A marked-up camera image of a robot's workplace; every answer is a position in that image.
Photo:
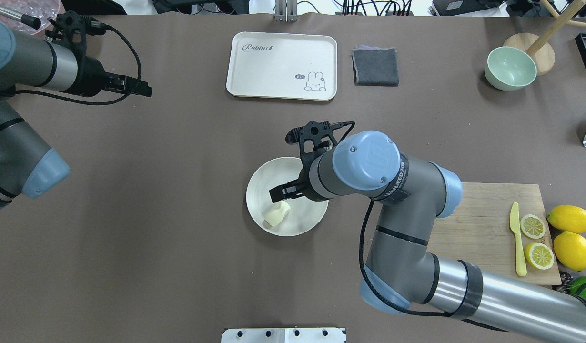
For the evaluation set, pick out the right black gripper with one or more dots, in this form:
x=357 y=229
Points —
x=304 y=186

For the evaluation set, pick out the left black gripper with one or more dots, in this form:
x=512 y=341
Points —
x=92 y=79

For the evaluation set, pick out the beige round plate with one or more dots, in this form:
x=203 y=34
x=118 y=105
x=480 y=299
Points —
x=303 y=214

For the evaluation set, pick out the white steamed bun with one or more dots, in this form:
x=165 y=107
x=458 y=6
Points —
x=277 y=212

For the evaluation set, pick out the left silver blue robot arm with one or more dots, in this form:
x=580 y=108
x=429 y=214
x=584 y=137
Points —
x=28 y=164

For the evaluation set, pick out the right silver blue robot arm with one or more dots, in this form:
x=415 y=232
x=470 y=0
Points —
x=400 y=276

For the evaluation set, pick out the cream rabbit tray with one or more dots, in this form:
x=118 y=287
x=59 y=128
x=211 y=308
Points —
x=283 y=66

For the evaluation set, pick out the steel muddler with black tip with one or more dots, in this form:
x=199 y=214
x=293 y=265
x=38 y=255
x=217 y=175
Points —
x=28 y=20

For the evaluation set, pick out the pink bowl with ice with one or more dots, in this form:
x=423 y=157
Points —
x=42 y=9

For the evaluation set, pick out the grey folded cloth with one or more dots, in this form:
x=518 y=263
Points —
x=375 y=66

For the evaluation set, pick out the bamboo cutting board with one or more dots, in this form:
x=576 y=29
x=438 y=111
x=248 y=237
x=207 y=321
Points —
x=478 y=231

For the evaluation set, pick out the yellow plastic knife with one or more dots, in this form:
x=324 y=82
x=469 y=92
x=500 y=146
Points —
x=514 y=227

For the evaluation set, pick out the lemon half near board edge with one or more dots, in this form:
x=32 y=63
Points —
x=532 y=226

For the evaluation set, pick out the mint green bowl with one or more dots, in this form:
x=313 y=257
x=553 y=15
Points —
x=509 y=69

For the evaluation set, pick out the lemon half beside knife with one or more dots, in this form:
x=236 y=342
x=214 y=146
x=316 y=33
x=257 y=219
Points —
x=539 y=256

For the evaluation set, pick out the whole yellow lemon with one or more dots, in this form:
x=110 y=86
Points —
x=568 y=218
x=570 y=249

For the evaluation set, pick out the wooden cup tree stand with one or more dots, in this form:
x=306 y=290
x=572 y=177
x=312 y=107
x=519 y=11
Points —
x=537 y=47

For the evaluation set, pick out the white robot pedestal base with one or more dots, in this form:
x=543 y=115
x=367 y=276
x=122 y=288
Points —
x=285 y=335

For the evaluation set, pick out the aluminium frame post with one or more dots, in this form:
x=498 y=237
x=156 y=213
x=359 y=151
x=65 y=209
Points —
x=285 y=11

